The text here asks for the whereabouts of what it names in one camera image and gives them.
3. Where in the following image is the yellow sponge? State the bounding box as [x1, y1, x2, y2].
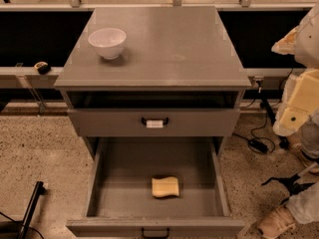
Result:
[152, 176, 179, 198]

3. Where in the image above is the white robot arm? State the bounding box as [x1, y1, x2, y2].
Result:
[271, 4, 319, 136]

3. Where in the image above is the closed grey top drawer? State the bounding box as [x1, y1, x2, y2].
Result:
[68, 109, 240, 136]

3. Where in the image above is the grey drawer cabinet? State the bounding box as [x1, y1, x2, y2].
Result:
[55, 7, 250, 154]

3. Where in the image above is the open grey middle drawer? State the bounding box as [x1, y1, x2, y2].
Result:
[67, 137, 244, 239]

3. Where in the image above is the white ceramic bowl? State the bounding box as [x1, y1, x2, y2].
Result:
[88, 28, 127, 60]

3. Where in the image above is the yellow black tape measure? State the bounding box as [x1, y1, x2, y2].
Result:
[34, 62, 51, 75]

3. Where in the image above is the black stand leg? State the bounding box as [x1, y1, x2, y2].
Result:
[258, 89, 289, 149]

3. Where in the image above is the black bar lower left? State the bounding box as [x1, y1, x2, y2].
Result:
[16, 181, 45, 239]

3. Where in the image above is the person's tan shoe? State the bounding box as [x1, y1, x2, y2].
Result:
[257, 205, 296, 239]

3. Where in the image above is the black power adapter with cable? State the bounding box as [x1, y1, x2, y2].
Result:
[232, 114, 275, 154]

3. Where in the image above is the metal rail frame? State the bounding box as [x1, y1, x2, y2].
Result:
[1, 0, 318, 90]

